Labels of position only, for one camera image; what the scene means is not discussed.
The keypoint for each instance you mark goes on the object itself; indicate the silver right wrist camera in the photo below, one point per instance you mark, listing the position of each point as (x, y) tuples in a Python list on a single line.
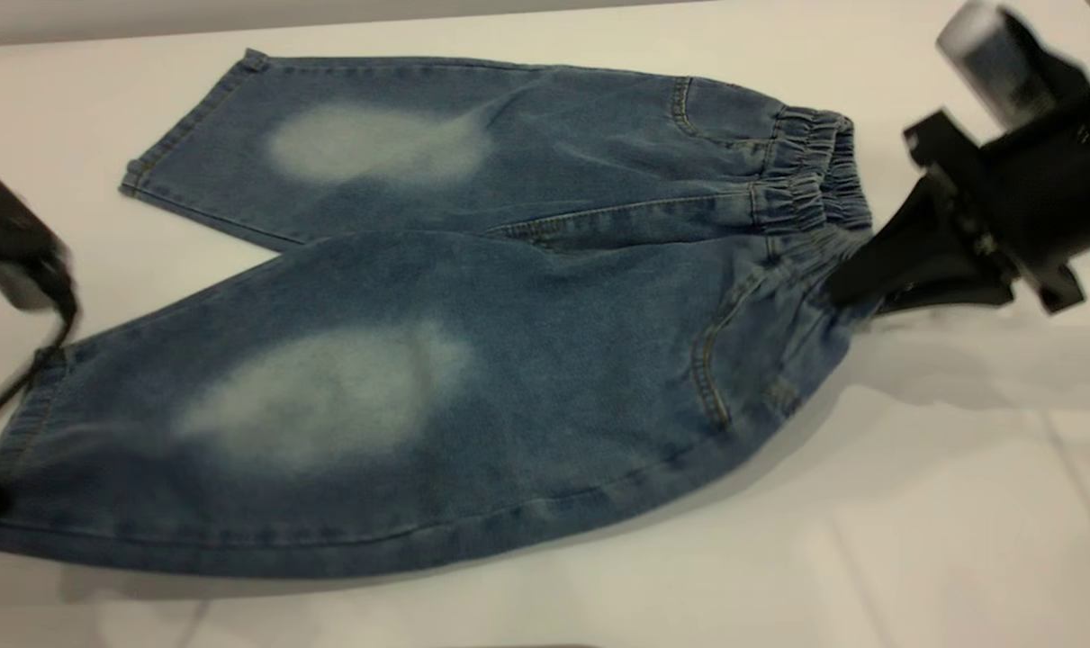
[(995, 54)]

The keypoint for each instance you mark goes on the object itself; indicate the blue denim pants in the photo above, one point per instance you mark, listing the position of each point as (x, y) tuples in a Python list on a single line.
[(526, 360)]

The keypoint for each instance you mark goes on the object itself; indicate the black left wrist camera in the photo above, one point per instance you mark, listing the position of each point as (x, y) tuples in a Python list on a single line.
[(13, 243)]

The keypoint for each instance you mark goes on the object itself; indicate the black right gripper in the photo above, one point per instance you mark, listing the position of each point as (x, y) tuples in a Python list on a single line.
[(1049, 189)]

